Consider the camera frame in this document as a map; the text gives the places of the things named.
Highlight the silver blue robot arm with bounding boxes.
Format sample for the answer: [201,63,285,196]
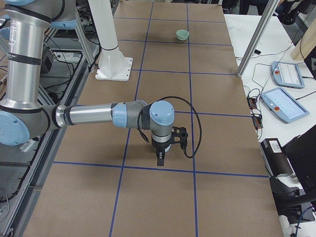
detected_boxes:
[0,0,174,166]

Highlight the light green bowl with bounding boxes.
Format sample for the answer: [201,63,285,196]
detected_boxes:
[176,29,190,41]

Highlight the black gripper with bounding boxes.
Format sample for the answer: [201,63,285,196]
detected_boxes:
[152,140,171,166]

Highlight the aluminium frame post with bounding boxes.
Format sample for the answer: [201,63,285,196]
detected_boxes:
[237,0,279,77]

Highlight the white camera pedestal column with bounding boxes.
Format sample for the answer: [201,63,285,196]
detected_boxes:
[88,0,133,81]

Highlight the near teach pendant tablet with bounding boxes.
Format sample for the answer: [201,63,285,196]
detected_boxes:
[261,87,310,123]

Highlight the teach pendant tablet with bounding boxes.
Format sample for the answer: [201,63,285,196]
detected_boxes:
[271,61,305,89]
[261,87,310,123]

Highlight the black orange adapter box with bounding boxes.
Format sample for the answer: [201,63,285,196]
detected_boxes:
[247,96,263,130]

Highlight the far teach pendant tablet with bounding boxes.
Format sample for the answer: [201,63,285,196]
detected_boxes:
[271,61,305,89]

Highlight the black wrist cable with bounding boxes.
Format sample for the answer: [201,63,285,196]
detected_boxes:
[138,96,203,158]

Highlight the black box with label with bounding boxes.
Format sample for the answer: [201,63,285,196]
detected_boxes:
[260,138,293,177]

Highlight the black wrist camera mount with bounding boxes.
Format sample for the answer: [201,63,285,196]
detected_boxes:
[169,126,188,151]

